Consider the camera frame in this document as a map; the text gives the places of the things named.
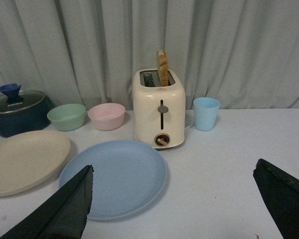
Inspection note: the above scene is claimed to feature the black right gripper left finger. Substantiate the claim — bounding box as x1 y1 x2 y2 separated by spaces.
1 165 94 239

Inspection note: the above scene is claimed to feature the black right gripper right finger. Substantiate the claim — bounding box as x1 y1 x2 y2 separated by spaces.
253 159 299 239

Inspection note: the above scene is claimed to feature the beige plastic plate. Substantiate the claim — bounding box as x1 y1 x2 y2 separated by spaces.
0 130 71 197

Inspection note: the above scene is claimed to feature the blue plastic plate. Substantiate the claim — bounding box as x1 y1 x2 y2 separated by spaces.
59 140 168 222

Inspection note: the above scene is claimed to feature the green plastic bowl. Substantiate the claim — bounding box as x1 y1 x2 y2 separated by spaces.
47 104 86 131

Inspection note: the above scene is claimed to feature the dark blue saucepan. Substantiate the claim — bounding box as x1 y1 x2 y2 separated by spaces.
0 97 54 138

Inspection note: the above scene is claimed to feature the pink plastic bowl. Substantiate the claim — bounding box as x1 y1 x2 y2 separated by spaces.
88 103 126 131

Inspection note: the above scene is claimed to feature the light blue plastic cup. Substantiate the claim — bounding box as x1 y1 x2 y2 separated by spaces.
193 97 220 131

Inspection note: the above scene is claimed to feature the glass pot lid blue knob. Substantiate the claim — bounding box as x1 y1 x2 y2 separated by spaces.
0 83 45 115

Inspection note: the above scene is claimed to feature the cream toaster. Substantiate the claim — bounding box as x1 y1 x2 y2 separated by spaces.
132 69 186 149

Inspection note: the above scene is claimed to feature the grey curtain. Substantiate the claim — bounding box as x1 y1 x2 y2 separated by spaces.
0 0 299 109

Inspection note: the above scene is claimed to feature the toast slice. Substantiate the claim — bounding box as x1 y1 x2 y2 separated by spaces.
156 50 168 87

